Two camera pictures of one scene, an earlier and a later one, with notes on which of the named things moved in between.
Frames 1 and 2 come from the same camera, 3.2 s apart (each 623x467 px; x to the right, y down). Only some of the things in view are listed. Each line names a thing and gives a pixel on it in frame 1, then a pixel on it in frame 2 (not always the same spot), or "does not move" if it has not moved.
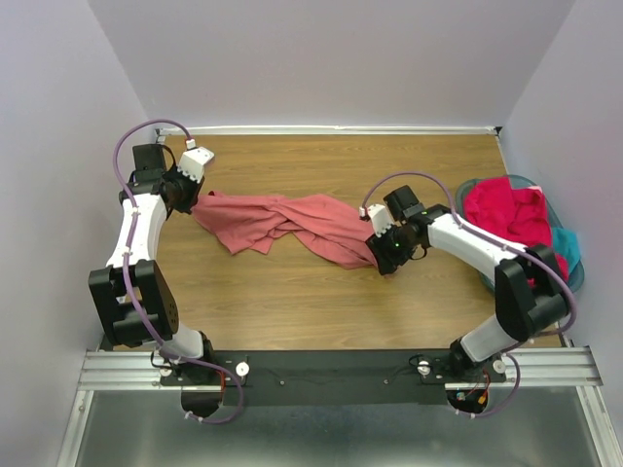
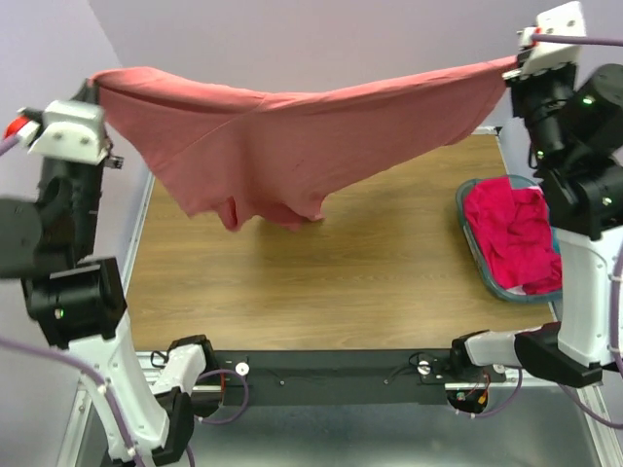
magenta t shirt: (519, 215) does not move
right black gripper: (386, 261) to (519, 86)
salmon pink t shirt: (331, 228) to (270, 159)
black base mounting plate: (336, 377) does not move
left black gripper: (185, 206) to (118, 161)
